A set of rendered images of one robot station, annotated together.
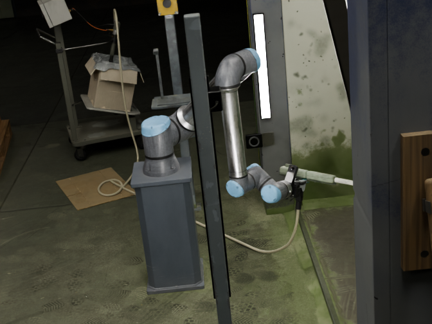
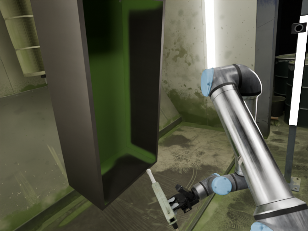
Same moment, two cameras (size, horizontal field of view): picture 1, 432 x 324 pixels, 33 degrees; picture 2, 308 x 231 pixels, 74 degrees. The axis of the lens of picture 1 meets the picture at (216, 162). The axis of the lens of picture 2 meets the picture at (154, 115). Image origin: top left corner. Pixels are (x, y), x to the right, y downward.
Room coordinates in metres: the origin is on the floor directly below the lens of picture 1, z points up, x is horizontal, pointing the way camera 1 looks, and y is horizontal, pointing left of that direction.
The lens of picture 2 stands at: (4.18, 0.16, 1.41)
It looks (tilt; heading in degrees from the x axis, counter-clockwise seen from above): 20 degrees down; 221
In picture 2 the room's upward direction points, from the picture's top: 8 degrees counter-clockwise
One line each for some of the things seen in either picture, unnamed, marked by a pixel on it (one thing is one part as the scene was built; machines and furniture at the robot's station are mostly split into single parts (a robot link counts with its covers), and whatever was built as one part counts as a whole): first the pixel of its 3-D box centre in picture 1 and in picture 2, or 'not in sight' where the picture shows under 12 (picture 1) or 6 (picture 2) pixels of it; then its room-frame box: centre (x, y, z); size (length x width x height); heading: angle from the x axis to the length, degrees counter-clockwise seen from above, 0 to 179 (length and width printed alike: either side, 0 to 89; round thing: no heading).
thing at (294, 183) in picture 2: not in sight; (287, 181); (2.28, 0.03, 0.01); 0.20 x 0.20 x 0.01; 0
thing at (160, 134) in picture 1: (158, 135); not in sight; (3.54, 0.28, 0.83); 0.17 x 0.15 x 0.18; 137
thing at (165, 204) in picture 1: (169, 225); not in sight; (3.54, 0.28, 0.32); 0.31 x 0.31 x 0.64; 0
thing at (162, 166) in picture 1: (160, 161); not in sight; (3.54, 0.28, 0.69); 0.19 x 0.19 x 0.10
